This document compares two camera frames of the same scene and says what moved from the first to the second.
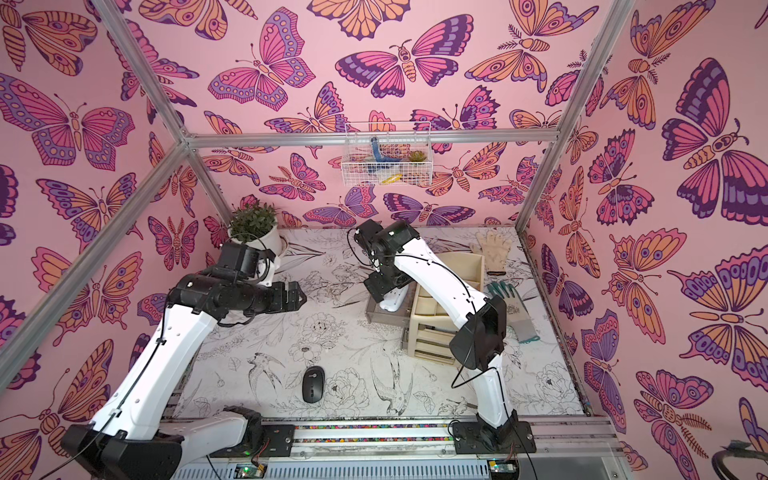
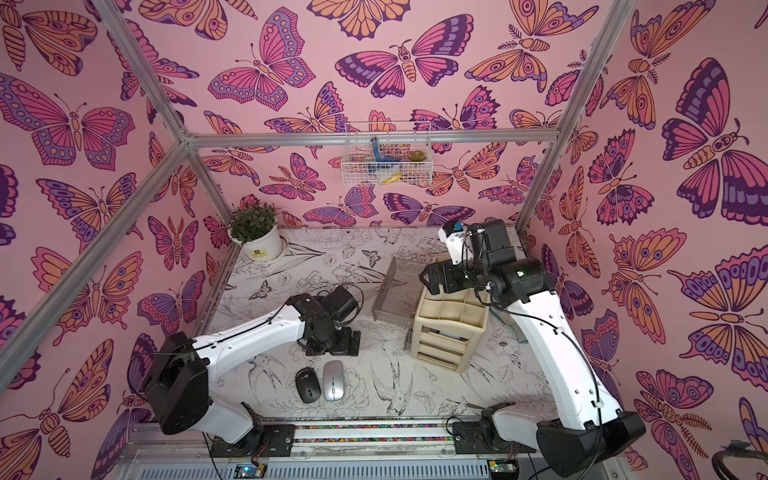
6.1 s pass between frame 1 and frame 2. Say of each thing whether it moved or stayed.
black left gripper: moved
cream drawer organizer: stayed
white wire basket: stayed
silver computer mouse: moved
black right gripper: moved
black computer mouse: moved
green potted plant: stayed
